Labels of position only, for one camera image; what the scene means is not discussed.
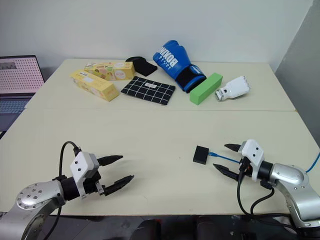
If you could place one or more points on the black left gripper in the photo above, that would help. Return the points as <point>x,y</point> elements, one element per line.
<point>91,185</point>

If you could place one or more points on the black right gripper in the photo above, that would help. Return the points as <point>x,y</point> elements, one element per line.
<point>245,168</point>

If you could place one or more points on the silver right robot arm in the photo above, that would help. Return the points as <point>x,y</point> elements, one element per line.
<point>295,185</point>

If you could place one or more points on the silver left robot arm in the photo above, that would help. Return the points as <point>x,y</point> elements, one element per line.
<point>32,200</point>

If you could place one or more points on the small black box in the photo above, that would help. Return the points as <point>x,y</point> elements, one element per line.
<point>200,155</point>

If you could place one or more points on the white plastic bottle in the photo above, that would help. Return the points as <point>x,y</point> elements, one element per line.
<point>236,87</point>

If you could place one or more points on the green foam block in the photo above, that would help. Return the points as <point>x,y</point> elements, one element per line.
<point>206,88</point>

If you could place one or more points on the black white-grid fabric pouch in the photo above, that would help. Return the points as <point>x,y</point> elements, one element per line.
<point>148,90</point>

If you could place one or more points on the plain yellow carton box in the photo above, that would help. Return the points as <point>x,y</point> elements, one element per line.
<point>93,85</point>

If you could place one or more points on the yellow carton with food pictures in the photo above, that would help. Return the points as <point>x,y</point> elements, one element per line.
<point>110,71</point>

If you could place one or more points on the black folded cloth band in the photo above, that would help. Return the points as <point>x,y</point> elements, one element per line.
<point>145,66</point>

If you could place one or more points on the blue boxing glove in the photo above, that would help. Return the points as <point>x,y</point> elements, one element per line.
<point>172,63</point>

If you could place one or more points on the grey partition panel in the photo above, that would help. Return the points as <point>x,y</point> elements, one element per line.
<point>303,75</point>

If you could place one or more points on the open laptop computer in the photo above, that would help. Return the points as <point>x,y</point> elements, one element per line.
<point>17,82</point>

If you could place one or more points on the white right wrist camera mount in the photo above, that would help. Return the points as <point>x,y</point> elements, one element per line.
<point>253,155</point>

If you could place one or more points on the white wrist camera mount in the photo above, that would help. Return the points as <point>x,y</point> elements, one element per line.
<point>253,155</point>
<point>81,163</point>

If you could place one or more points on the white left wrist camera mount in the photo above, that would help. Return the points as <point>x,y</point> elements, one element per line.
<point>81,163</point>

